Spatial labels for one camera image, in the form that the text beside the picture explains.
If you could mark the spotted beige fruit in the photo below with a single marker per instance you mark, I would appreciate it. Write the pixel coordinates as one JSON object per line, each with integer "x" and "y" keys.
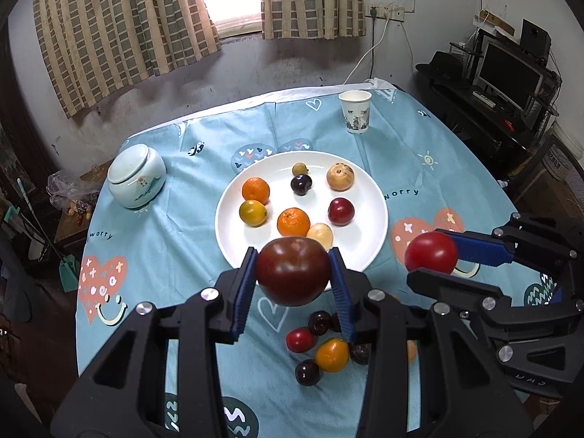
{"x": 341, "y": 176}

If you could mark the black speaker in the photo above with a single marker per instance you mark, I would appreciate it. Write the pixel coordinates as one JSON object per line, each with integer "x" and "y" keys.
{"x": 536, "y": 39}

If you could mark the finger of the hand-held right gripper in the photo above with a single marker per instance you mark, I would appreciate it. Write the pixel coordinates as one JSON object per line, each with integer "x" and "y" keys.
{"x": 456, "y": 285}
{"x": 483, "y": 248}

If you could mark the beige round fruit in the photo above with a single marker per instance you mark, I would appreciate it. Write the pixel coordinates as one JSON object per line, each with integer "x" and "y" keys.
{"x": 412, "y": 350}
{"x": 320, "y": 236}

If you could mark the checked beige curtain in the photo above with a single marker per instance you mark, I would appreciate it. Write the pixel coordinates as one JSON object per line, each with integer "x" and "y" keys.
{"x": 310, "y": 0}
{"x": 123, "y": 32}

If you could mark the pale ceramic lidded jar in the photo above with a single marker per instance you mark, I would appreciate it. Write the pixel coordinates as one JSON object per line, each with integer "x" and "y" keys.
{"x": 136, "y": 178}

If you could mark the white remote control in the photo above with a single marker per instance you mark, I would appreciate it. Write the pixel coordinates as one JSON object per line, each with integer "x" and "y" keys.
{"x": 483, "y": 99}

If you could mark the black media stand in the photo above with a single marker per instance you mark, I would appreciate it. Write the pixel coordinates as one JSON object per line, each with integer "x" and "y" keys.
{"x": 470, "y": 123}

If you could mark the small wooden side table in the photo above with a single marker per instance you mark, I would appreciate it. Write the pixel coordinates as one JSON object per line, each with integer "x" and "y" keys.
{"x": 73, "y": 228}

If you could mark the white patterned paper cup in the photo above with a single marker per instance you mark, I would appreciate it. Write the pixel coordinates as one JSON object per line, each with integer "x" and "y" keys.
{"x": 356, "y": 112}

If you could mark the black hat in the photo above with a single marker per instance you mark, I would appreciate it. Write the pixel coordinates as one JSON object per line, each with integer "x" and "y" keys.
{"x": 442, "y": 66}

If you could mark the flat cardboard box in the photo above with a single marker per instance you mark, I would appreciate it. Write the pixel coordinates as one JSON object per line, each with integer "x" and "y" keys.
{"x": 495, "y": 22}

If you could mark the grey computer monitor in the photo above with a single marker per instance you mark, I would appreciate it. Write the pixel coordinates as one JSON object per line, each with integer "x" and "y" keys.
{"x": 506, "y": 73}

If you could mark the white round plate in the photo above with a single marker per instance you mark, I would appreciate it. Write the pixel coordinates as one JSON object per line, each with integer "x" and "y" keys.
{"x": 365, "y": 232}

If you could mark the yellow tomato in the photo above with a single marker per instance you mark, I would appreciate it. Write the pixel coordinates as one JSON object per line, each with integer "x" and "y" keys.
{"x": 252, "y": 212}
{"x": 332, "y": 354}

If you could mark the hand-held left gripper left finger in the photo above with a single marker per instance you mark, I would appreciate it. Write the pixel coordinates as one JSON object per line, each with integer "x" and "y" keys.
{"x": 244, "y": 292}

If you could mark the orange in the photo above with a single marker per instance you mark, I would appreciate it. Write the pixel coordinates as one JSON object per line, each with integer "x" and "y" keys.
{"x": 293, "y": 221}
{"x": 255, "y": 190}

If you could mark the small yellow fruit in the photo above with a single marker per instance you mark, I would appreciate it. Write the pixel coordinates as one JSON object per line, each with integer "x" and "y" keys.
{"x": 299, "y": 168}

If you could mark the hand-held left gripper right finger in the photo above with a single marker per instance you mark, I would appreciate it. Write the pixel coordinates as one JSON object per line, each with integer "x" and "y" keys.
{"x": 342, "y": 292}

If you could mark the clear plastic bag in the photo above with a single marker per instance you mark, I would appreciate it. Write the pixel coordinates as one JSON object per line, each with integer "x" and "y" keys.
{"x": 68, "y": 191}

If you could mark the teal dustpan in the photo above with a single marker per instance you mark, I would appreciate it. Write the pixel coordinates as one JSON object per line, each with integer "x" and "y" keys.
{"x": 69, "y": 273}

